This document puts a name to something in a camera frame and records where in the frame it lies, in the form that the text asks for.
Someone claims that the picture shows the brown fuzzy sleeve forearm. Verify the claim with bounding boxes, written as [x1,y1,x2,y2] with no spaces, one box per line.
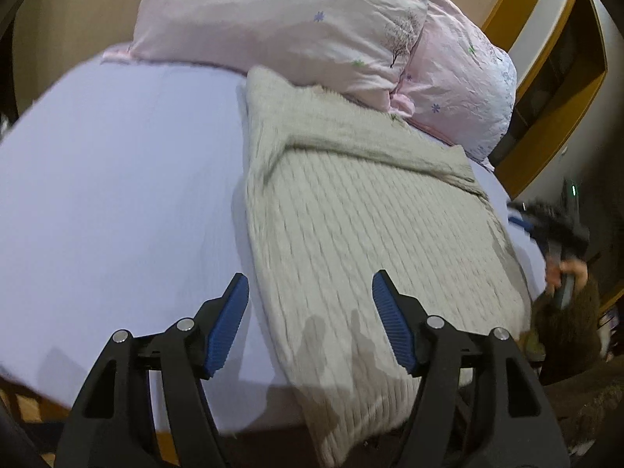
[525,278,601,386]

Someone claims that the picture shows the pink floral pillow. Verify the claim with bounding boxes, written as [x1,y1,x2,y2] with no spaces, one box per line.
[105,0,427,112]
[390,0,517,162]

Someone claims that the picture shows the cream cable-knit sweater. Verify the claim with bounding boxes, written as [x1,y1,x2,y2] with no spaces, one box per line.
[246,67,530,467]

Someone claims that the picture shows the person's right hand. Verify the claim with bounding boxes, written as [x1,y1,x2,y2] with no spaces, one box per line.
[545,258,588,296]

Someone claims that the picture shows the wooden framed shelf cabinet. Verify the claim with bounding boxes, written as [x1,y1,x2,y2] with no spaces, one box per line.
[483,0,607,198]

